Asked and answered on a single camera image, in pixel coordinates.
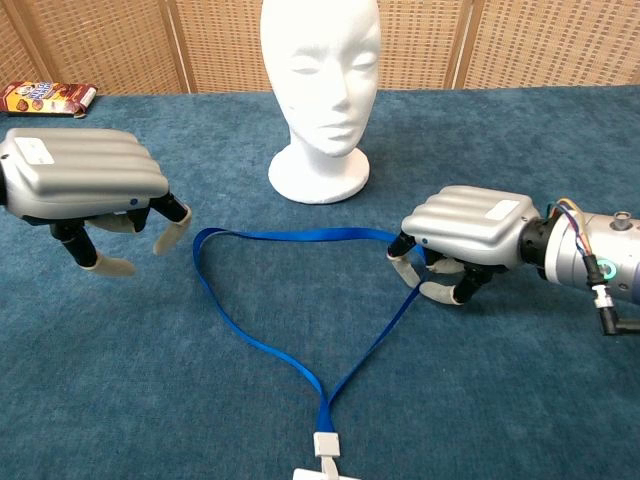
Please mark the rattan folding screen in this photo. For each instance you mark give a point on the rattan folding screen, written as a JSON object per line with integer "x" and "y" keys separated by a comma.
{"x": 100, "y": 40}

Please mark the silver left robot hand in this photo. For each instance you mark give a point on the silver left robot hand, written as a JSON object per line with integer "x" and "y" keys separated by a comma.
{"x": 85, "y": 170}

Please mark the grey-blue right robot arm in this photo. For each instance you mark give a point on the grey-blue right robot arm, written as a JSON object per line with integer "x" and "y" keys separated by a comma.
{"x": 617, "y": 250}

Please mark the teal table cloth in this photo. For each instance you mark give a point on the teal table cloth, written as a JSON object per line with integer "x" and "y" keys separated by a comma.
{"x": 150, "y": 375}

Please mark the white foam mannequin head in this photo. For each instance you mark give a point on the white foam mannequin head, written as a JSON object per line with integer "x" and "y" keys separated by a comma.
{"x": 320, "y": 100}

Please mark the brown cookie box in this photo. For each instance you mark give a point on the brown cookie box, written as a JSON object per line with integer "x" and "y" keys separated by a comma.
{"x": 45, "y": 97}

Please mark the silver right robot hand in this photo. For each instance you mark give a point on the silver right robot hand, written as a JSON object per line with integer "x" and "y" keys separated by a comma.
{"x": 465, "y": 225}

